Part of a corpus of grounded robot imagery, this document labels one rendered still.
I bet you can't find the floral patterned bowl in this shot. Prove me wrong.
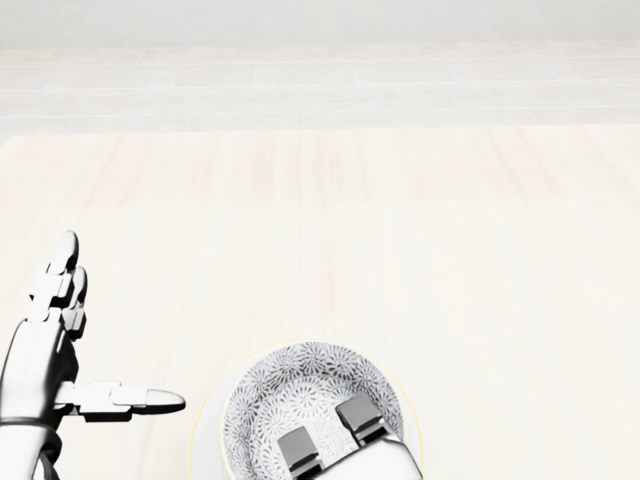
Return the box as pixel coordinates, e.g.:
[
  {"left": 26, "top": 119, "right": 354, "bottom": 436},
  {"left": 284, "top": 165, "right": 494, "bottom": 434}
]
[{"left": 219, "top": 340, "right": 406, "bottom": 480}]

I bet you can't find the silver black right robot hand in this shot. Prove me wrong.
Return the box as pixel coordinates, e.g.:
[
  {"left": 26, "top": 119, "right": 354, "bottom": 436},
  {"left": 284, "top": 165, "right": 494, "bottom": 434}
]
[{"left": 276, "top": 391, "right": 425, "bottom": 480}]

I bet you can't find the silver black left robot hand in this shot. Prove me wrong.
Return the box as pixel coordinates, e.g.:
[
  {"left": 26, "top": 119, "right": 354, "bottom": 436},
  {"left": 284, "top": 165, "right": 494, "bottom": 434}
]
[{"left": 0, "top": 229, "right": 187, "bottom": 429}]

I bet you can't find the pale round plate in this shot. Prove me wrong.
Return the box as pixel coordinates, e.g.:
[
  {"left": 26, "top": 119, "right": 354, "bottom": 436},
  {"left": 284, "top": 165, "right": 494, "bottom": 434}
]
[{"left": 186, "top": 337, "right": 426, "bottom": 480}]

